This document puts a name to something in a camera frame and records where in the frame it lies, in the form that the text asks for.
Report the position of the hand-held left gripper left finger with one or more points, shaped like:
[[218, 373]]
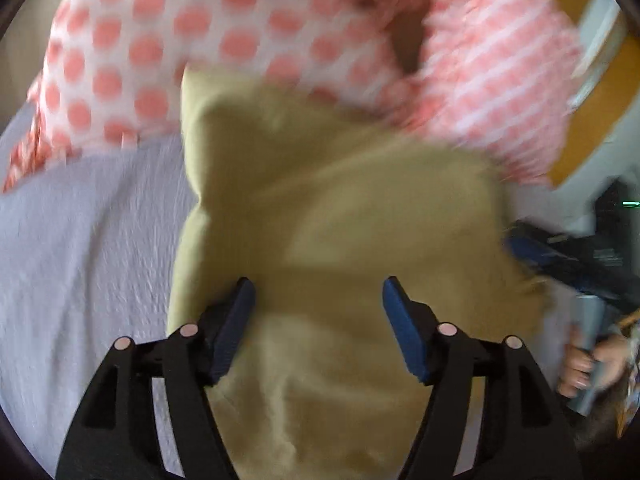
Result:
[[232, 321]]

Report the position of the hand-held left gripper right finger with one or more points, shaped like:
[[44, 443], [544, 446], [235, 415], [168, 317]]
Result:
[[404, 321]]

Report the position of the pink striped pillow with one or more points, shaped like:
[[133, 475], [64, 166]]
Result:
[[495, 70]]

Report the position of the person's right hand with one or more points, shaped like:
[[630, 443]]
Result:
[[592, 365]]

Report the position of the pink polka dot pillow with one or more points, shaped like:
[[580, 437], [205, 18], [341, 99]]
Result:
[[200, 35]]

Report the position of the khaki pants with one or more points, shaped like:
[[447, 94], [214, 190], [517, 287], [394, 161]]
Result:
[[325, 210]]

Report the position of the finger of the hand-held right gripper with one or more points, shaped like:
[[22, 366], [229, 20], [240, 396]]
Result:
[[535, 252]]

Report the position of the white bed sheet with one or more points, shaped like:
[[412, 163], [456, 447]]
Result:
[[85, 270]]

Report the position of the wooden headboard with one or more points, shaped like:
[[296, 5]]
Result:
[[590, 80]]

